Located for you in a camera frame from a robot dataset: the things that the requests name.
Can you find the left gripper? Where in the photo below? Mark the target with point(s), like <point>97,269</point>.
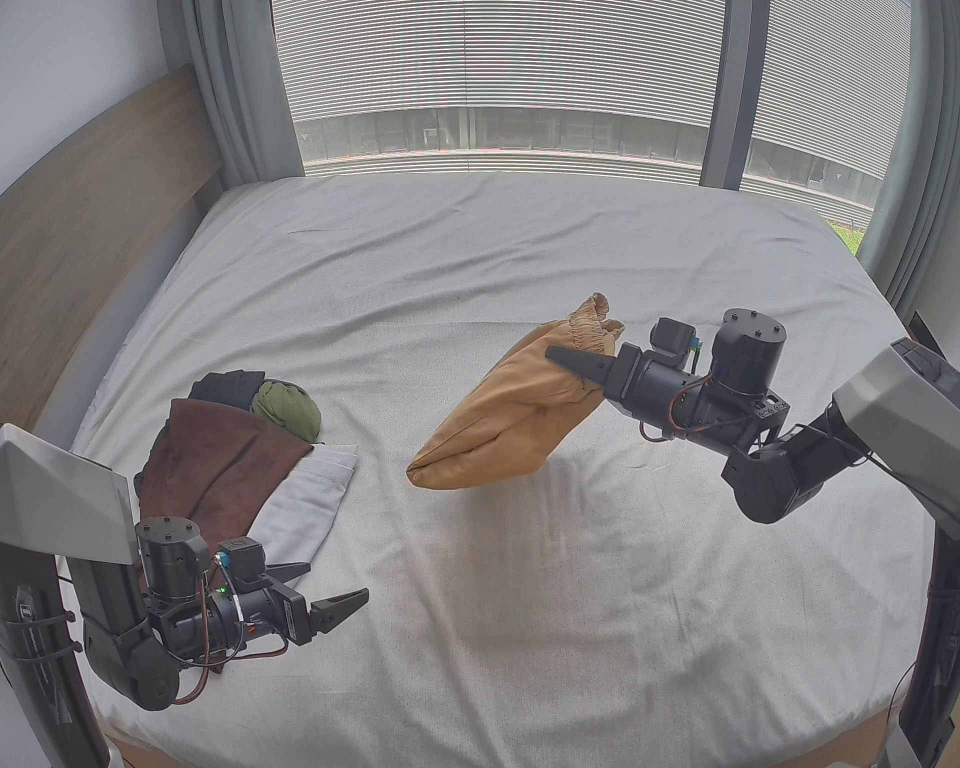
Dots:
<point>259,611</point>

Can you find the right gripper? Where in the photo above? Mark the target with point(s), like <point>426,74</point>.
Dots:
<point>652,386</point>

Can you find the tan shorts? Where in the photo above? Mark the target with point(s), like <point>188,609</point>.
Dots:
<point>510,420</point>

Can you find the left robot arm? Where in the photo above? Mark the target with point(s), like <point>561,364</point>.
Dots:
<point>60,495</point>

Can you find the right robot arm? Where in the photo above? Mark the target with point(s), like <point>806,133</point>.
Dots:
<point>750,352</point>

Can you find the bed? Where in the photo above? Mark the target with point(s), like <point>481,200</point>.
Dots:
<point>600,262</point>

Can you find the white garment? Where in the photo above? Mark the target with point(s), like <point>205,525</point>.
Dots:
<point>307,502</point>

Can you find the brown garment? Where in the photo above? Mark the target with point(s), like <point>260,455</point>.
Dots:
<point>217,465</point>

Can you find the green garment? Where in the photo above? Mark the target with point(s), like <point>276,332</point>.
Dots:
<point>289,412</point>

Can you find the black garment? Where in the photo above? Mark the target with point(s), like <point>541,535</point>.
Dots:
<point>221,390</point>

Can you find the window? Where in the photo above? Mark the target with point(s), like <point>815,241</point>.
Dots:
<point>525,75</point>

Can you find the grey-green curtain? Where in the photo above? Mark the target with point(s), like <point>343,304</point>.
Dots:
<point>922,187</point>
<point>240,90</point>

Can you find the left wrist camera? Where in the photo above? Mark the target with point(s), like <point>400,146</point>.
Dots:
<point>241,559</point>

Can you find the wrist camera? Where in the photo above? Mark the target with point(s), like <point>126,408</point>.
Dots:
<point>241,559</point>
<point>671,337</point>

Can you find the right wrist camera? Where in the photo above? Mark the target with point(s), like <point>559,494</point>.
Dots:
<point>671,337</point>

